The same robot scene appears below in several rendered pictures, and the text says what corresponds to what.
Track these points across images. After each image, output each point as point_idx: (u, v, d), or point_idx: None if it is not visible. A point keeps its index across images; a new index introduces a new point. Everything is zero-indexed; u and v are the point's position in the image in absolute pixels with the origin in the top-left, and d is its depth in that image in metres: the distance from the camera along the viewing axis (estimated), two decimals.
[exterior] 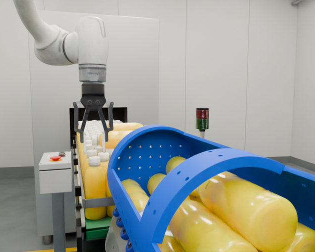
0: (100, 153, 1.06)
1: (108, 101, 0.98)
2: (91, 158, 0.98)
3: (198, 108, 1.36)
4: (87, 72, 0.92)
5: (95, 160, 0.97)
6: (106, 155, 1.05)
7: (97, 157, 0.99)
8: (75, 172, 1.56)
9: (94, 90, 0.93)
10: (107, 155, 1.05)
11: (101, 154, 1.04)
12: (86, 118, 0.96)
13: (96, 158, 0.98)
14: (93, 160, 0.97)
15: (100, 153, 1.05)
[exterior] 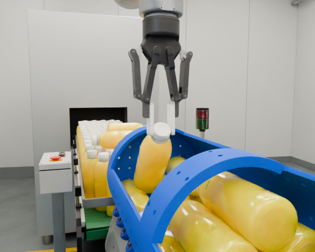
0: (100, 153, 1.06)
1: (184, 51, 0.60)
2: (158, 133, 0.59)
3: (198, 108, 1.36)
4: None
5: (164, 138, 0.59)
6: (106, 155, 1.05)
7: (166, 131, 0.60)
8: (75, 172, 1.56)
9: (167, 27, 0.55)
10: (107, 155, 1.05)
11: (101, 154, 1.04)
12: (152, 76, 0.58)
13: (166, 136, 0.59)
14: (161, 137, 0.59)
15: (100, 153, 1.05)
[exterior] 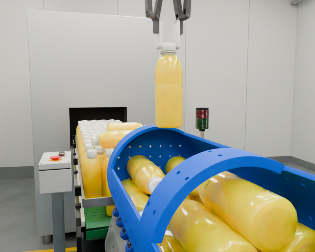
0: (164, 44, 0.73)
1: None
2: None
3: (198, 108, 1.36)
4: None
5: None
6: (174, 45, 0.72)
7: None
8: (75, 172, 1.56)
9: None
10: (175, 45, 0.72)
11: (167, 43, 0.71)
12: None
13: None
14: None
15: (165, 43, 0.72)
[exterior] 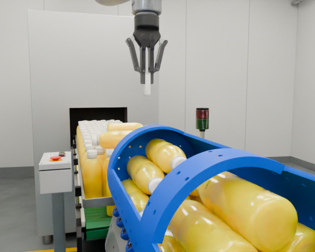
0: (178, 165, 0.65)
1: (130, 38, 0.86)
2: None
3: (198, 108, 1.36)
4: None
5: None
6: None
7: None
8: (75, 172, 1.56)
9: None
10: None
11: None
12: (149, 56, 0.89)
13: None
14: None
15: None
